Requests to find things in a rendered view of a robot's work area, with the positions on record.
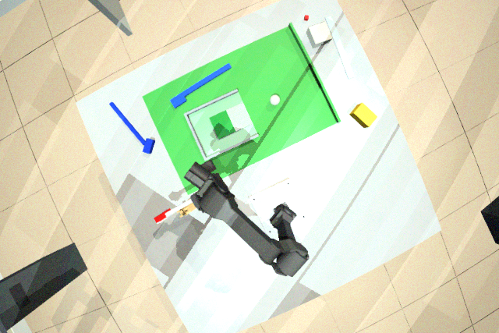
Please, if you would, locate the green flat mat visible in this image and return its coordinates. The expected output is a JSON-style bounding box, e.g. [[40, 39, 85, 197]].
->
[[142, 27, 336, 195]]

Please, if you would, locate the white golf ball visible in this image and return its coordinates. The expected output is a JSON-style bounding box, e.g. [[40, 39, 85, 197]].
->
[[270, 95, 280, 105]]

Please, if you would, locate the yellow rectangular block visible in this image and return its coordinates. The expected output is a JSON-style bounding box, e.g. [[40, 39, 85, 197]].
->
[[350, 103, 377, 128]]

